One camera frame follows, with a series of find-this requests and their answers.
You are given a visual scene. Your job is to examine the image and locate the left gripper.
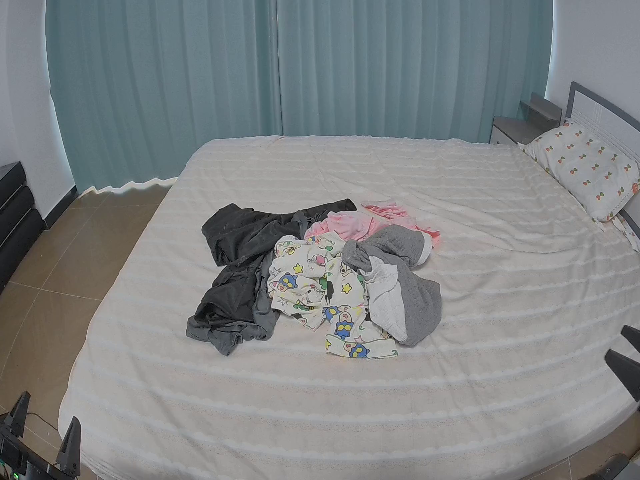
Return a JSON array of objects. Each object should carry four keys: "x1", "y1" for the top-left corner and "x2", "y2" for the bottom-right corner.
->
[{"x1": 0, "y1": 391, "x2": 83, "y2": 480}]

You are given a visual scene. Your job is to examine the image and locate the white printed pyjama top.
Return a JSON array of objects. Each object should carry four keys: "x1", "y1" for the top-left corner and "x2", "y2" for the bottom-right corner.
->
[{"x1": 266, "y1": 233, "x2": 400, "y2": 361}]

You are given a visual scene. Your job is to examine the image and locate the white printed pillow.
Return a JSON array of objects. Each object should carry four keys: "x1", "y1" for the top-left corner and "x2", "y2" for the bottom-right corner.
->
[{"x1": 522, "y1": 120, "x2": 640, "y2": 224}]

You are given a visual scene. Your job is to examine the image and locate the grey white garment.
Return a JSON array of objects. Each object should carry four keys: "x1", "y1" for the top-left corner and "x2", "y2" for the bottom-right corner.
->
[{"x1": 341, "y1": 225, "x2": 443, "y2": 347}]

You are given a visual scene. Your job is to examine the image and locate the black chest of drawers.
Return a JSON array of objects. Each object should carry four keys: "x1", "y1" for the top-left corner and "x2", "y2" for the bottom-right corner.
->
[{"x1": 0, "y1": 162, "x2": 43, "y2": 294}]

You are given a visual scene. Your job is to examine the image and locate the bed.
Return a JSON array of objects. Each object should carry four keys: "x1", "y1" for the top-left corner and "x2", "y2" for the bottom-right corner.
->
[{"x1": 57, "y1": 82, "x2": 640, "y2": 480}]

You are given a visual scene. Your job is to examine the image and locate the grey white bedside table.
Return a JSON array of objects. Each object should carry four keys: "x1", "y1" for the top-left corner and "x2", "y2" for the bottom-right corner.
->
[{"x1": 492, "y1": 93, "x2": 563, "y2": 146}]

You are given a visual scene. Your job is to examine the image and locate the black garment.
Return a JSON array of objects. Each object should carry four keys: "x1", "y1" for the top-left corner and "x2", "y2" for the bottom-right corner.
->
[{"x1": 186, "y1": 198, "x2": 357, "y2": 358}]

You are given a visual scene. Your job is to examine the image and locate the pink garment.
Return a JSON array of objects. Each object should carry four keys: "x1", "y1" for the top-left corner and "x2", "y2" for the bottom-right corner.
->
[{"x1": 304, "y1": 199, "x2": 443, "y2": 251}]

